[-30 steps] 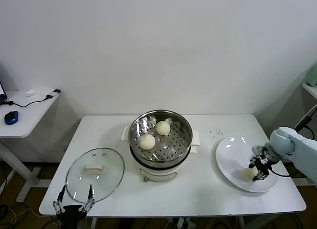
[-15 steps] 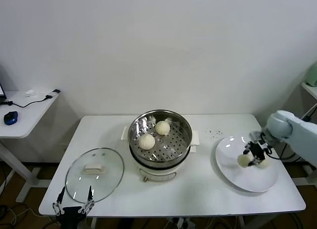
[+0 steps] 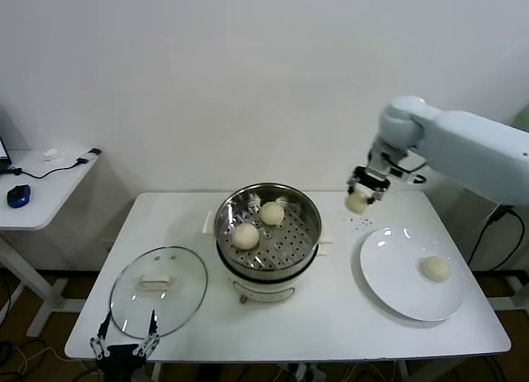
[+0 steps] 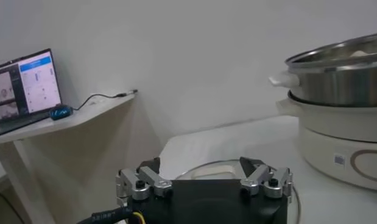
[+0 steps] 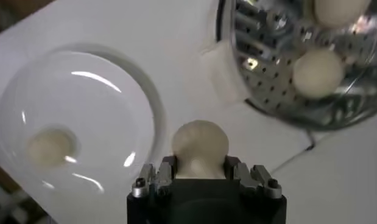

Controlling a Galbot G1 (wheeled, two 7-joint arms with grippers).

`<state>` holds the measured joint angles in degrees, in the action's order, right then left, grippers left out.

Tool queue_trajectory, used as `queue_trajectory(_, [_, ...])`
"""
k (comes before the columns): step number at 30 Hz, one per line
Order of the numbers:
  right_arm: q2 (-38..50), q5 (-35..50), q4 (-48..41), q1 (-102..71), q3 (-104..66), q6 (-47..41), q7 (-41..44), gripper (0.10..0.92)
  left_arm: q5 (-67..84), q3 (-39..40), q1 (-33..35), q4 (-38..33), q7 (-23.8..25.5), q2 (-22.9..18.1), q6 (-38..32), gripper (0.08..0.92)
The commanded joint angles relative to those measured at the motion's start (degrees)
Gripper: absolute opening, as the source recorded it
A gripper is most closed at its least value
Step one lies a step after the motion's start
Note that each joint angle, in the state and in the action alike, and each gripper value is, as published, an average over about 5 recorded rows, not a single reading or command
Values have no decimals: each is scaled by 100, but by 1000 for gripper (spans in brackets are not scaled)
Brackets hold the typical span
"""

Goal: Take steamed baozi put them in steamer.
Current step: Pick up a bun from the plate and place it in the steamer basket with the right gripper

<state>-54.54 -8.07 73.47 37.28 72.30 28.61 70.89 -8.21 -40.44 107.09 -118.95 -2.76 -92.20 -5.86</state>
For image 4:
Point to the glass pot lid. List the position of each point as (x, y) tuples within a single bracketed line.
[(206, 172)]

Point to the stainless steel steamer basket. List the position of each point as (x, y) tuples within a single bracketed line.
[(334, 85)]

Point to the white electric cooker pot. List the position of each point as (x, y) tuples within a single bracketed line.
[(328, 146)]

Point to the white side desk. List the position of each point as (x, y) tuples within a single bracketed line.
[(84, 115)]

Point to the black laptop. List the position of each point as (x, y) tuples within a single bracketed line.
[(30, 85)]

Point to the blue computer mouse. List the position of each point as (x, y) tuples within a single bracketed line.
[(61, 112)]

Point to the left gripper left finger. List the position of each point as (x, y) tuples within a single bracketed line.
[(145, 179)]

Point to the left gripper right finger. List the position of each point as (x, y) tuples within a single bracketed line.
[(261, 176)]

